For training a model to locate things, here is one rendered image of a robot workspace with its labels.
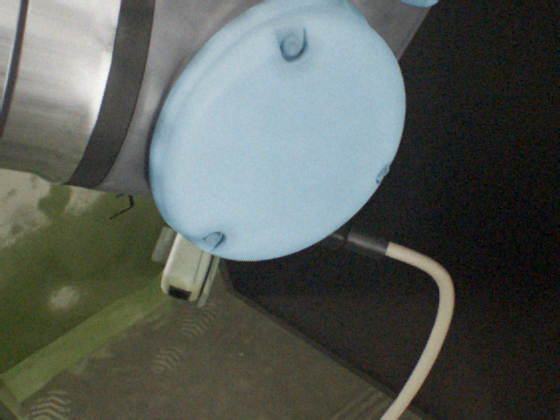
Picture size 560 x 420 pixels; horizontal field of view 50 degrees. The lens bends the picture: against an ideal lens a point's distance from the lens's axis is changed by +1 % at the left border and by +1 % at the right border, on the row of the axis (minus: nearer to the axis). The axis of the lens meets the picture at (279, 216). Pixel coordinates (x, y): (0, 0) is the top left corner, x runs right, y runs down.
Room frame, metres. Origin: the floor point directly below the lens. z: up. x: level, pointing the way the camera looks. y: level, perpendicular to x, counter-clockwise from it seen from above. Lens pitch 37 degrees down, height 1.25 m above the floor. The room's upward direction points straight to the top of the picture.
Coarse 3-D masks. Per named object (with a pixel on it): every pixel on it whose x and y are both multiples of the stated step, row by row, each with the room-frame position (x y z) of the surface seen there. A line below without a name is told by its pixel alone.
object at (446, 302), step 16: (400, 256) 0.49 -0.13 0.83; (416, 256) 0.49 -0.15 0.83; (432, 272) 0.49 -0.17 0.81; (448, 288) 0.48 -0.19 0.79; (448, 304) 0.48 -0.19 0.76; (448, 320) 0.48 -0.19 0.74; (432, 336) 0.48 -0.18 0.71; (432, 352) 0.48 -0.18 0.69; (416, 368) 0.48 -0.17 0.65; (416, 384) 0.47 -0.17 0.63; (400, 400) 0.48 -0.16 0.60; (384, 416) 0.48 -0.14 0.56
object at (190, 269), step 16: (352, 224) 0.50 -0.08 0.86; (160, 240) 0.45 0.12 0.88; (176, 240) 0.44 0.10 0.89; (320, 240) 0.49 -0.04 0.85; (336, 240) 0.49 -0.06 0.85; (352, 240) 0.49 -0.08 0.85; (368, 240) 0.49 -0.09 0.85; (384, 240) 0.49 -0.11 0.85; (160, 256) 0.44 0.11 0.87; (176, 256) 0.43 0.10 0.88; (192, 256) 0.43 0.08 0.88; (208, 256) 0.43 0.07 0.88; (176, 272) 0.41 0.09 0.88; (192, 272) 0.41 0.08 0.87; (208, 272) 0.42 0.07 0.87; (176, 288) 0.41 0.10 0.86; (192, 288) 0.40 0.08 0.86; (208, 288) 0.41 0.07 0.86
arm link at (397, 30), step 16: (352, 0) 0.33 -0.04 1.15; (368, 0) 0.33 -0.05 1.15; (384, 0) 0.33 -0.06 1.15; (400, 0) 0.33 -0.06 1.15; (416, 0) 0.33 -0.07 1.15; (432, 0) 0.34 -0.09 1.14; (368, 16) 0.33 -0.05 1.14; (384, 16) 0.33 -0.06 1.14; (400, 16) 0.34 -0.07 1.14; (416, 16) 0.35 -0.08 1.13; (384, 32) 0.34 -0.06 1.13; (400, 32) 0.35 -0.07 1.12; (400, 48) 0.36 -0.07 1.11
